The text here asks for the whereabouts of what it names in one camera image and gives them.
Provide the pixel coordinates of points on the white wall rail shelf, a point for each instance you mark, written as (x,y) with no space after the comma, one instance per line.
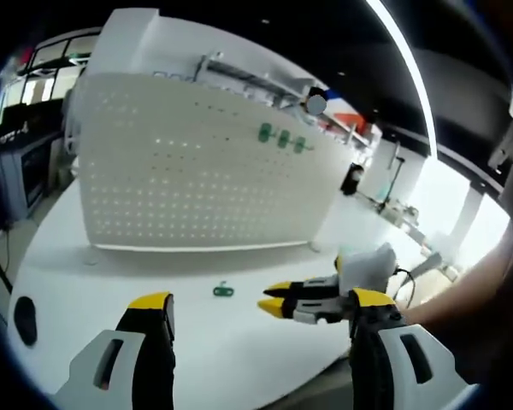
(256,74)

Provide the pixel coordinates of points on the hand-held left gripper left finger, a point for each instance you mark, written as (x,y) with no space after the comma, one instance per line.
(145,354)

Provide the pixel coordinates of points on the white perforated mounting plate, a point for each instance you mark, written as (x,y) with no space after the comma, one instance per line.
(196,188)

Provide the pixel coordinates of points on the grey cabinet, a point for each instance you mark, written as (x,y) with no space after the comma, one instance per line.
(30,171)

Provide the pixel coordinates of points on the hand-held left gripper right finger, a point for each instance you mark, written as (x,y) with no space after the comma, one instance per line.
(372,354)

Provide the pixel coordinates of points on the black tripod stand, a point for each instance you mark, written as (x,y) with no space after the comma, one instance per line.
(393,179)

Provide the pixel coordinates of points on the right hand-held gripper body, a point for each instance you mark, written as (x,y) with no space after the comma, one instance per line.
(367,269)

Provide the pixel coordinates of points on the black computer mouse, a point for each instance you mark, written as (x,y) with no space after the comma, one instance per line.
(25,320)

